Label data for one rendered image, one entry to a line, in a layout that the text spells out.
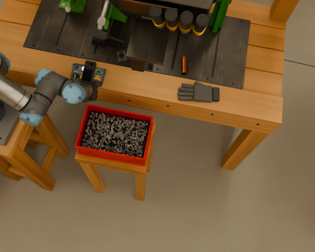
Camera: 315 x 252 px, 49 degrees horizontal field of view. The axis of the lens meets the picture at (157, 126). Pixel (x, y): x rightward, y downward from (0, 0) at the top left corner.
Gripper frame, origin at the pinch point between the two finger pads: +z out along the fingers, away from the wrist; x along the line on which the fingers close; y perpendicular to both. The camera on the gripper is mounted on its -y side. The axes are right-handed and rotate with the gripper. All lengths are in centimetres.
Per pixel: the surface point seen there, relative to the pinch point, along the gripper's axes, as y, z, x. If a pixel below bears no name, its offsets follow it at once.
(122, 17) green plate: -29.6, -1.8, 8.0
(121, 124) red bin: 17.2, -4.8, 15.5
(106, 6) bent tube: -34.1, 10.6, -2.6
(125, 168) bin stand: 36.7, -7.7, 21.3
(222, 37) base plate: -31, 27, 55
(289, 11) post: -50, 33, 86
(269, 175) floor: 53, 78, 113
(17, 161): 46, -4, -31
